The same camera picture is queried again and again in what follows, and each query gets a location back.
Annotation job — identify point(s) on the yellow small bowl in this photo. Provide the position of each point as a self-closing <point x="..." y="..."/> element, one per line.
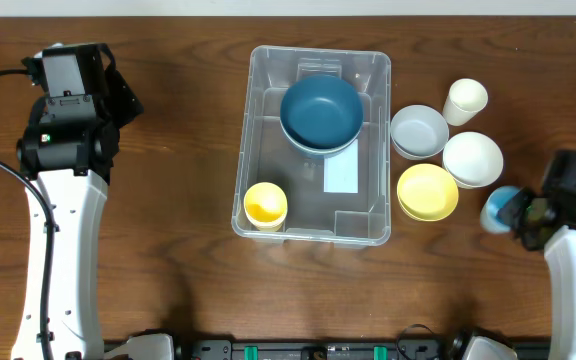
<point x="427" y="193"/>

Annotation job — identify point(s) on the light blue cup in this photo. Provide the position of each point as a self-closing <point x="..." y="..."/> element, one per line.
<point x="489" y="219"/>

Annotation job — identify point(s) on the yellow cup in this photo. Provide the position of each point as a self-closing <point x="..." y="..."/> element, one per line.
<point x="265" y="201"/>
<point x="269" y="228"/>

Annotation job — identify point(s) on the grey small bowl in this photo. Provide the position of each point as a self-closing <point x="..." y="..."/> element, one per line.
<point x="418" y="132"/>

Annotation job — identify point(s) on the white small bowl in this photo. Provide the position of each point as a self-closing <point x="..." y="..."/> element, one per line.
<point x="473" y="159"/>

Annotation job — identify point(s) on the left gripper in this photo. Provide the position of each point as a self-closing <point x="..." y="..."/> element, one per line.
<point x="122" y="95"/>

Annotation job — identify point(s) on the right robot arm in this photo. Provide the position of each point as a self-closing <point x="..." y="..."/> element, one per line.
<point x="560" y="256"/>

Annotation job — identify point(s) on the cream cup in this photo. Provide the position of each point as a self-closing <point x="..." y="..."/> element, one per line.
<point x="466" y="98"/>

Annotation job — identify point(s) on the pink cup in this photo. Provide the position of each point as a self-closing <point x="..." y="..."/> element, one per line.
<point x="279" y="220"/>

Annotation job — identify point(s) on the white label in bin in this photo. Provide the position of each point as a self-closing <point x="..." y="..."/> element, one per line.
<point x="341" y="171"/>

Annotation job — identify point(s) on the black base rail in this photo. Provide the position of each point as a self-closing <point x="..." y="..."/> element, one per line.
<point x="414" y="347"/>

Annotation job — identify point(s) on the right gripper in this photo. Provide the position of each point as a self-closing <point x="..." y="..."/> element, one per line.
<point x="520" y="215"/>

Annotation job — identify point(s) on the clear plastic storage bin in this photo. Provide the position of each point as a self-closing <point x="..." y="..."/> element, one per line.
<point x="353" y="220"/>

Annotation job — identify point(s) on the dark blue bowl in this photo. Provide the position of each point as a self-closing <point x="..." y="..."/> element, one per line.
<point x="321" y="112"/>
<point x="318" y="153"/>

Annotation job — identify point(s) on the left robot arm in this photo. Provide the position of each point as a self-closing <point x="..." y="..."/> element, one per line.
<point x="66" y="155"/>

